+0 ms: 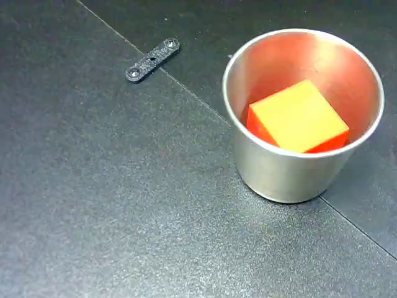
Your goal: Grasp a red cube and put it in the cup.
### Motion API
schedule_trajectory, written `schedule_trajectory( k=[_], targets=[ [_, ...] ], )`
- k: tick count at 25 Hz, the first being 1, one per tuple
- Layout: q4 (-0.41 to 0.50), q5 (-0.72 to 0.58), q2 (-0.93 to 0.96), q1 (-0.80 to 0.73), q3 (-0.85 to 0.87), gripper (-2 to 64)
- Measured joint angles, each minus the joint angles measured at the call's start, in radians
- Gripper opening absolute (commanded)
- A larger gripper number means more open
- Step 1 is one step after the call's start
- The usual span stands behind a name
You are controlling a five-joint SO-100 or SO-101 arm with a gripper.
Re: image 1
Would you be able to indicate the red cube block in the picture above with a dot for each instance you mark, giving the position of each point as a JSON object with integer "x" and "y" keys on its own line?
{"x": 297, "y": 118}

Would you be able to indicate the stainless steel cup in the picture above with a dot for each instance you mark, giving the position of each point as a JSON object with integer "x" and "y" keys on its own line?
{"x": 285, "y": 177}

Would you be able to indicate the black flat screwed bracket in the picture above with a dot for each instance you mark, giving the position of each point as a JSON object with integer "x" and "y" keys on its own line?
{"x": 152, "y": 60}

